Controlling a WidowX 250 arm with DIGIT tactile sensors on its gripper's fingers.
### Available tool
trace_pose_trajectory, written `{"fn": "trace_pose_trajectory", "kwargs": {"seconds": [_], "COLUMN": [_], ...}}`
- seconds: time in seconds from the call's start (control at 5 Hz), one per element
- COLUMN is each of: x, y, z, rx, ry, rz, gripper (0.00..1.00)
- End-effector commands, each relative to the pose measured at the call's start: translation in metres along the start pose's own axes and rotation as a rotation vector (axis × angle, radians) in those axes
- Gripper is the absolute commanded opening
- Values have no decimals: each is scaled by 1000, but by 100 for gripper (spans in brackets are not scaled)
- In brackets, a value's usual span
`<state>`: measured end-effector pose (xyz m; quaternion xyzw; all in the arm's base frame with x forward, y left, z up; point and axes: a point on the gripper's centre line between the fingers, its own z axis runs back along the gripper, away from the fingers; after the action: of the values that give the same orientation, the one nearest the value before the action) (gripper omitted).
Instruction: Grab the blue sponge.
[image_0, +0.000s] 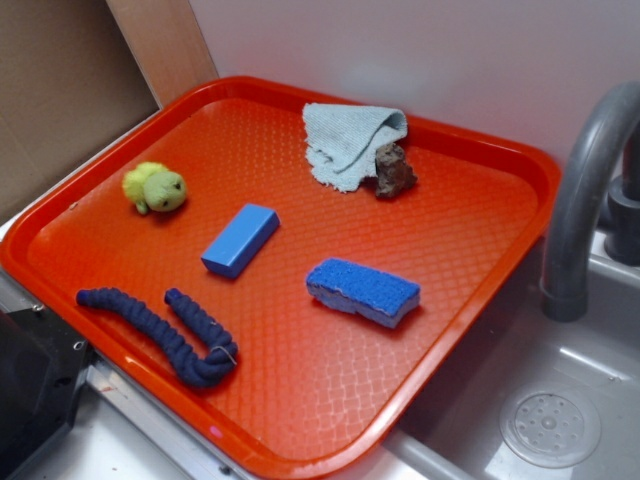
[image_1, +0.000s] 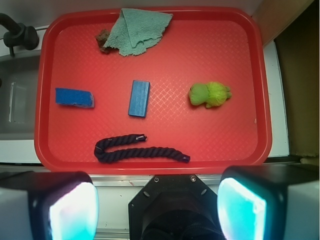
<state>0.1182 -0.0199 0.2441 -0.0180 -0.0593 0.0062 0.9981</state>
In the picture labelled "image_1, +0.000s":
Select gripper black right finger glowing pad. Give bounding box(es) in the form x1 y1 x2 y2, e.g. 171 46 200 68
217 165 320 240

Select dark purple rope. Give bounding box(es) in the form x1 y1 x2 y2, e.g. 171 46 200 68
94 133 191 164

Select teal knitted cloth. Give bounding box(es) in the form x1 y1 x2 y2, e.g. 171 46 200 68
103 8 173 57

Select black faucet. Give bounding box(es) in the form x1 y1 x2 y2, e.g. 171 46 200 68
0 13 40 57

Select blue wooden block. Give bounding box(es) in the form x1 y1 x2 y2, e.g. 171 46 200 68
128 80 151 118

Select green plush toy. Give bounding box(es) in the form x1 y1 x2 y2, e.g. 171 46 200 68
188 81 232 109

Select red plastic tray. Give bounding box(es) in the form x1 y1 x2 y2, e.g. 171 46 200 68
34 7 272 175

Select brown crumpled object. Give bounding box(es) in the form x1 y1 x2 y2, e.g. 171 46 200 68
95 29 111 54

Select blue sponge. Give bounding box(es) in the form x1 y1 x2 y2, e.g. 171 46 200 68
55 88 95 108

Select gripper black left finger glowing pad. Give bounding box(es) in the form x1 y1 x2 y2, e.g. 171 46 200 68
0 171 99 240

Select grey sink basin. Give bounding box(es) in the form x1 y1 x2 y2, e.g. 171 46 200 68
0 50 40 141

